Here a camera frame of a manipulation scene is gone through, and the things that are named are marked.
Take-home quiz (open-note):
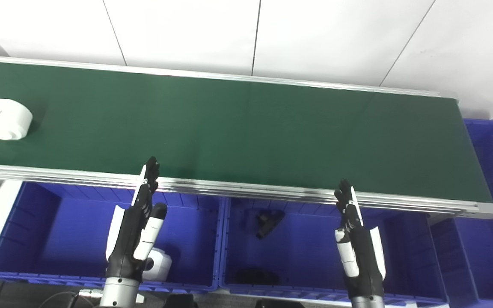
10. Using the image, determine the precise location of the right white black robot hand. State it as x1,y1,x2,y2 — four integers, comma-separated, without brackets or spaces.
334,179,387,298

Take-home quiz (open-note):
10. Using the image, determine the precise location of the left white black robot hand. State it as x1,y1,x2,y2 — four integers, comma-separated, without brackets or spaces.
105,156,168,282

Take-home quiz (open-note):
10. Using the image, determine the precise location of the white cylindrical plastic part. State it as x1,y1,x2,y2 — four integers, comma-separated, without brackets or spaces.
0,99,33,141

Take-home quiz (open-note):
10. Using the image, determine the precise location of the white blocky plastic part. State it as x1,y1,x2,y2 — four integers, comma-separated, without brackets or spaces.
142,247,173,282

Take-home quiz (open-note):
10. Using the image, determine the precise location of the blue plastic bin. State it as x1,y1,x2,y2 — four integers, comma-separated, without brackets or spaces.
0,181,226,294
219,197,449,306
429,118,493,308

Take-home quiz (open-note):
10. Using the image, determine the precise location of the black angled plastic part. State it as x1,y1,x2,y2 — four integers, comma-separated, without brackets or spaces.
255,209,286,240

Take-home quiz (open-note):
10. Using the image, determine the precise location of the black flat plastic part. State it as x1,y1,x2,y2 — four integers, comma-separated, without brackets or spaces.
233,267,279,286

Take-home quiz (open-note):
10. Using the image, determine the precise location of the green conveyor belt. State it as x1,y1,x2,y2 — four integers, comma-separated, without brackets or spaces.
0,55,493,219

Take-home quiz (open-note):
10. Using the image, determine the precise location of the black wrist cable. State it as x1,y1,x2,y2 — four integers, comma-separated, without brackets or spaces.
49,291,98,308

